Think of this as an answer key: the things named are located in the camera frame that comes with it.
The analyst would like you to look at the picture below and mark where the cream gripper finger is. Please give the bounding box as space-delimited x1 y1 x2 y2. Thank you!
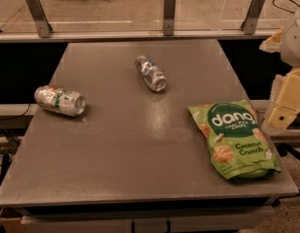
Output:
262 101 297 131
259 28 283 53

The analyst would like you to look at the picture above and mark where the silver redbull can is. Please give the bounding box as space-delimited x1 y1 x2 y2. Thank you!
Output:
135 55 167 92

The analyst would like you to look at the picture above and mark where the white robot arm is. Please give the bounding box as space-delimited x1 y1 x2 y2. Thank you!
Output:
259 8 300 134

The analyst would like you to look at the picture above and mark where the silver green soda can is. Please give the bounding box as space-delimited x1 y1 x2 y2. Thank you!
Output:
34 85 85 117

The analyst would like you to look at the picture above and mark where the green dang chips bag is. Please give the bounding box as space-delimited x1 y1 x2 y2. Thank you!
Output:
188 100 281 181

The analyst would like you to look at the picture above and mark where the cardboard box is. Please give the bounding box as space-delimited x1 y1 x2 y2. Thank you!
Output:
0 208 28 233

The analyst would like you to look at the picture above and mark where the metal guard rail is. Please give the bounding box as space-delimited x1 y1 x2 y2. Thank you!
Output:
0 29 276 43

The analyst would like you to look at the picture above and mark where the right metal bracket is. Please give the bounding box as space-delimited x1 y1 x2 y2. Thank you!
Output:
241 0 266 35

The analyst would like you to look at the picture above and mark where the metal bracket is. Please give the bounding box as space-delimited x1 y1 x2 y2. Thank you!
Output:
241 0 266 35
25 0 52 38
163 0 176 36

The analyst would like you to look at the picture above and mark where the middle metal bracket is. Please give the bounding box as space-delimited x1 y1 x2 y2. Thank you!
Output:
163 0 176 36

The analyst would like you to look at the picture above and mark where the left metal bracket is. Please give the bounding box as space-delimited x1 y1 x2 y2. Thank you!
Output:
25 0 52 38

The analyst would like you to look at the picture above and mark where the black cable at left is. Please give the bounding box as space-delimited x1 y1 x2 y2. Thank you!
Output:
0 103 32 125

